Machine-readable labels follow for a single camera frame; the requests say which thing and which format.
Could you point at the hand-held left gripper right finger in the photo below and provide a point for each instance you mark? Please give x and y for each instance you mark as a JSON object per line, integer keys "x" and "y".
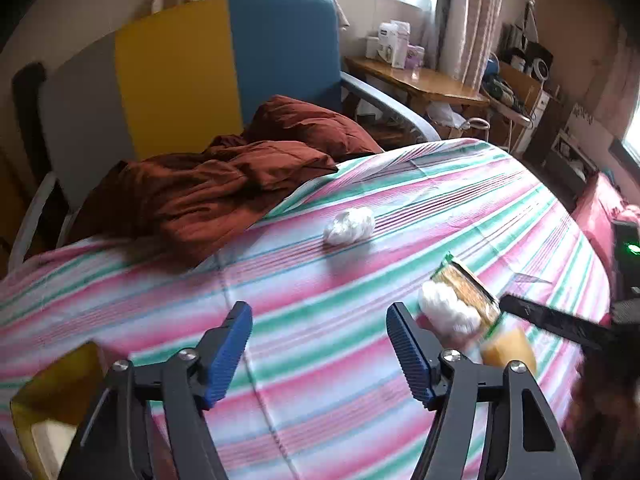
{"x": 410, "y": 355}

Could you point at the grey bed side rail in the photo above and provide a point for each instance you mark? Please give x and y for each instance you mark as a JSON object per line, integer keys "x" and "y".
{"x": 390, "y": 105}

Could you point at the green gold snack packet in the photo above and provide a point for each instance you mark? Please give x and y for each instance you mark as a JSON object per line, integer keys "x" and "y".
{"x": 470, "y": 285}

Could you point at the pink green striped bed sheet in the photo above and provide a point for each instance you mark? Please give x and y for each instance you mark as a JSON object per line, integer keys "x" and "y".
{"x": 325, "y": 285}

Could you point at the white bag under desk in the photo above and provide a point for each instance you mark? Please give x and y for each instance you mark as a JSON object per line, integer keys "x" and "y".
{"x": 455, "y": 120}

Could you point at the white cotton pad pack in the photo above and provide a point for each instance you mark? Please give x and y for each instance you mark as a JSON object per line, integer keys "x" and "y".
{"x": 445, "y": 310}

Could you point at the cluttered storage shelf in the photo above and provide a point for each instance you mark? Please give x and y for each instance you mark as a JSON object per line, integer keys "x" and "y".
{"x": 520, "y": 85}

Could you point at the small white box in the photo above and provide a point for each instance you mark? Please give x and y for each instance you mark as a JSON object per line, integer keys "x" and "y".
{"x": 375, "y": 47}

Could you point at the brown quilted blanket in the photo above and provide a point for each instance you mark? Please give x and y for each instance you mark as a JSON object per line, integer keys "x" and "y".
{"x": 225, "y": 180}

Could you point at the person's right forearm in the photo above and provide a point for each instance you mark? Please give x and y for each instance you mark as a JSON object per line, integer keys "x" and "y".
{"x": 610, "y": 410}

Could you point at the yellow sponge block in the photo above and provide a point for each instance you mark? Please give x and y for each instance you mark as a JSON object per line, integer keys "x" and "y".
{"x": 510, "y": 350}

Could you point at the tall white carton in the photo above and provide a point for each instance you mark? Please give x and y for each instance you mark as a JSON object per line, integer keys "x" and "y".
{"x": 395, "y": 42}

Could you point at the pink bedding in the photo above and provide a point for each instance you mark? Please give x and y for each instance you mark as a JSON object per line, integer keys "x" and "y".
{"x": 600, "y": 220}

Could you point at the grey yellow blue headboard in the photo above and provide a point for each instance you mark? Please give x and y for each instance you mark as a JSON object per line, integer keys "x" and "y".
{"x": 175, "y": 75}

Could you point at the white bed side rail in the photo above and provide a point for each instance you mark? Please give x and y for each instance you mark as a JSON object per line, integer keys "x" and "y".
{"x": 35, "y": 220}

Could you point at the white crumpled tissue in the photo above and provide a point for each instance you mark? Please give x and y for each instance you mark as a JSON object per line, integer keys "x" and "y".
{"x": 347, "y": 227}

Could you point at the gold metal tin box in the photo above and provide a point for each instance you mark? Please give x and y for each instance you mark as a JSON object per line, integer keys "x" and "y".
{"x": 55, "y": 390}

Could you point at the small purple box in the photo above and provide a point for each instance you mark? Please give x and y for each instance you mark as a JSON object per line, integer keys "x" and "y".
{"x": 416, "y": 56}

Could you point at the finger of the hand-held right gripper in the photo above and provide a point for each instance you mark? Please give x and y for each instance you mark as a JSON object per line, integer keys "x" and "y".
{"x": 550, "y": 320}

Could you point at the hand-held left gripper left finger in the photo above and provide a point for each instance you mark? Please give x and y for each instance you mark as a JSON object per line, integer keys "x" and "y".
{"x": 227, "y": 355}

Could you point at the wooden side desk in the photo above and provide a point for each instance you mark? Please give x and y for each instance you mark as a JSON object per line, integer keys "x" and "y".
{"x": 425, "y": 80}

